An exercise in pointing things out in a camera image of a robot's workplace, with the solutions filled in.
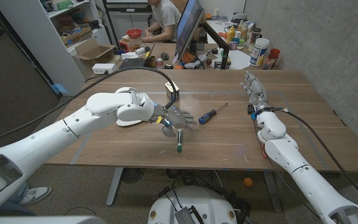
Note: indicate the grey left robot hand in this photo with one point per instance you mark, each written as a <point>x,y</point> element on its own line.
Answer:
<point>177,119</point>

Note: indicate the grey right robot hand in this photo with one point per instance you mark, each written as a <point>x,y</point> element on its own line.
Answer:
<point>257,93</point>

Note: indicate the green white marker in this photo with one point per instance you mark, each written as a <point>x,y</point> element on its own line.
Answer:
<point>179,143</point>

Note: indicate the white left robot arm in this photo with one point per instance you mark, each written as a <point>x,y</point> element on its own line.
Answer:
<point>57,137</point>

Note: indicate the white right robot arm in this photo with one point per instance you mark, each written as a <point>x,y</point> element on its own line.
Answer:
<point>284,152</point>

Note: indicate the white paper plate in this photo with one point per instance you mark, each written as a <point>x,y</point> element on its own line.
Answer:
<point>126,123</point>

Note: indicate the soda can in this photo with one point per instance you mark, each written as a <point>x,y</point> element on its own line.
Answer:
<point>159,63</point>

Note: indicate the white paper sheet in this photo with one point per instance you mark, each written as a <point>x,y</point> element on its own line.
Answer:
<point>238,59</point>

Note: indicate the white canister blue label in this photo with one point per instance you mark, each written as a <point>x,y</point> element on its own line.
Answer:
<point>259,51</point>

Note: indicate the dark lidded jar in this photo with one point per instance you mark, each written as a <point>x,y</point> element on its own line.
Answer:
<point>255,35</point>

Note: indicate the red marker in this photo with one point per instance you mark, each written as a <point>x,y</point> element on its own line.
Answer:
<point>263,154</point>

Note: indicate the orange basketball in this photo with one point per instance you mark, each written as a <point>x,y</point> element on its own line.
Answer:
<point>187,57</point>

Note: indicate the yellow squeeze bottle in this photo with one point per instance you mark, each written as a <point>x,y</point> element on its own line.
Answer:
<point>230,35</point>

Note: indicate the black computer mouse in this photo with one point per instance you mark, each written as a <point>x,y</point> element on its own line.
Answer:
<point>165,56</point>

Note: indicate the black keyboard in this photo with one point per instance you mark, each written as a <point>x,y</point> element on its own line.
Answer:
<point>132,63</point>

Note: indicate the white paper roll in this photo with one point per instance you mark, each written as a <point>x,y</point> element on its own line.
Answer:
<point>140,50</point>

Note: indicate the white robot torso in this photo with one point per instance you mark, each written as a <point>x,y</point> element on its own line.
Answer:
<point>194,202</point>

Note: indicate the orange ball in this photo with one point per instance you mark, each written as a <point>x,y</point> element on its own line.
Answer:
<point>248,181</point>

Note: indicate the white power box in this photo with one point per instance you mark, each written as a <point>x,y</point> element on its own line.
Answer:
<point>103,68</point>

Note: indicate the grey table leg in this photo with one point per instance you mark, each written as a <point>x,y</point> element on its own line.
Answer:
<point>114,186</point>
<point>272,189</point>

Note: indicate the black computer monitor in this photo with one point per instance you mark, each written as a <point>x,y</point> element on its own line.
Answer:
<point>188,28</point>

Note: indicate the red bowl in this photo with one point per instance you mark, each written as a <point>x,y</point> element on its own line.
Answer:
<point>134,33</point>

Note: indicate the person in grey shirt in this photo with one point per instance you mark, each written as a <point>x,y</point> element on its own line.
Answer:
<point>166,15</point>

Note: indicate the open cardboard box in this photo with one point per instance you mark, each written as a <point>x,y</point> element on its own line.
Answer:
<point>92,51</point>

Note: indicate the printed cardboard box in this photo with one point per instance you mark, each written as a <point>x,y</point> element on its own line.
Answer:
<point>77,36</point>

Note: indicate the white sneaker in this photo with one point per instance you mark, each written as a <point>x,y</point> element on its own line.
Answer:
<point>36,194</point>

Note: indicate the white shelf unit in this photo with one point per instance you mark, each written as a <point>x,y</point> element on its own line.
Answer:
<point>36,37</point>

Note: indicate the person's leg in jeans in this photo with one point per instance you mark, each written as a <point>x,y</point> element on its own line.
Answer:
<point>22,193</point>

